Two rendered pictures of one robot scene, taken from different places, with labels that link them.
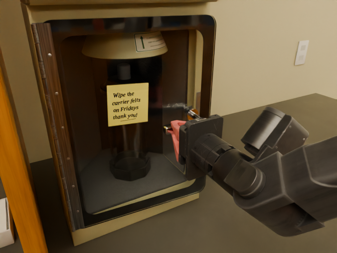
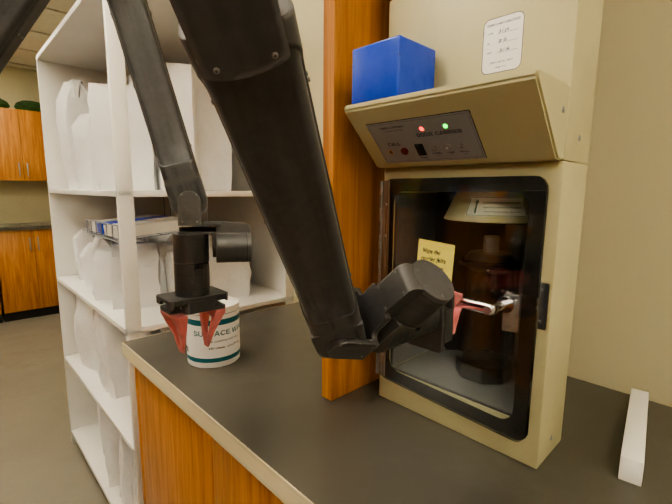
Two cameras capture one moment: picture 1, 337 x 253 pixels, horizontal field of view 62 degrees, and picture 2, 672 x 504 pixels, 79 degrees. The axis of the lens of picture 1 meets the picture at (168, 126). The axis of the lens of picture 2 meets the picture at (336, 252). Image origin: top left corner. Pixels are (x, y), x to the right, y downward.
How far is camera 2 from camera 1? 0.58 m
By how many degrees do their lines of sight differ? 73
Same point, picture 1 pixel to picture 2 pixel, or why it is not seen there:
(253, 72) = not seen: outside the picture
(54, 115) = (381, 253)
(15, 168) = not seen: hidden behind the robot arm
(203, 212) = (510, 477)
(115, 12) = (443, 173)
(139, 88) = (446, 249)
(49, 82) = (383, 225)
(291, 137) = (393, 284)
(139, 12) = (465, 173)
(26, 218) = not seen: hidden behind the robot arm
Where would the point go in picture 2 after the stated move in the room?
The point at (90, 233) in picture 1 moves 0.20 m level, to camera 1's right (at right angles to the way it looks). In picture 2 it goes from (392, 392) to (440, 452)
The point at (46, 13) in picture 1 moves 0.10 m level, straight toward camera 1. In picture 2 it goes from (394, 174) to (353, 172)
